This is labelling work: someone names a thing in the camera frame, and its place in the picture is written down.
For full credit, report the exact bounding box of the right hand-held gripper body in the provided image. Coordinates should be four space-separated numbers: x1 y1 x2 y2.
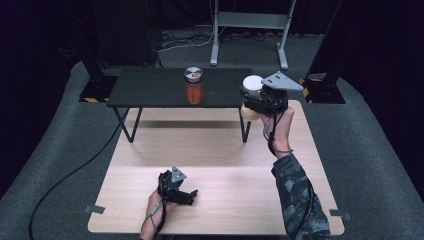
260 70 304 116

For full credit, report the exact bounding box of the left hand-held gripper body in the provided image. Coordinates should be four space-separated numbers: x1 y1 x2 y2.
158 165 188 205

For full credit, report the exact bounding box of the orange jar with silver lid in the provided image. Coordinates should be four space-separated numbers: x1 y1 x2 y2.
183 66 205 106

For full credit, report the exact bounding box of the black low shelf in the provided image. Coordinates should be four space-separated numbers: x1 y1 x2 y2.
106 67 254 144

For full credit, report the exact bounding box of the person's left hand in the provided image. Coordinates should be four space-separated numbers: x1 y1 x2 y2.
139 188 178 240

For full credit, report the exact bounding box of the person's right hand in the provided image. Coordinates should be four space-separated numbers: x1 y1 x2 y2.
260 106 296 160

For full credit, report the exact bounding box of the black stand with striped base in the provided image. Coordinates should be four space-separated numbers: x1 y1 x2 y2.
298 0 346 105
79 0 119 104

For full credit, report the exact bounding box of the grey metal stand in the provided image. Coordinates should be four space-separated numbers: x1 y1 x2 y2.
209 0 297 71

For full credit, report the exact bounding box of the grey tape strip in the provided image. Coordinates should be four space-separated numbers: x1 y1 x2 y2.
328 208 352 221
83 204 106 215

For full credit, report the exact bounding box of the left hand-held gripper cable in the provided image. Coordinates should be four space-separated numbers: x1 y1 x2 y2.
142 199 168 238

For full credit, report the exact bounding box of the hand-held gripper cable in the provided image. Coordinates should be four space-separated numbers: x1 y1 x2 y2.
142 199 168 238
265 94 316 240

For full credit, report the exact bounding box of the right hand-held gripper cable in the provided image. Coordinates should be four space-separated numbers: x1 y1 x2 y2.
265 94 316 240

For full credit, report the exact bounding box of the bundle of floor cables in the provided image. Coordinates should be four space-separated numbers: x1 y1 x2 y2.
156 29 215 54

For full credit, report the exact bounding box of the black floor cable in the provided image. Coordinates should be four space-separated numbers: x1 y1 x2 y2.
28 109 130 240

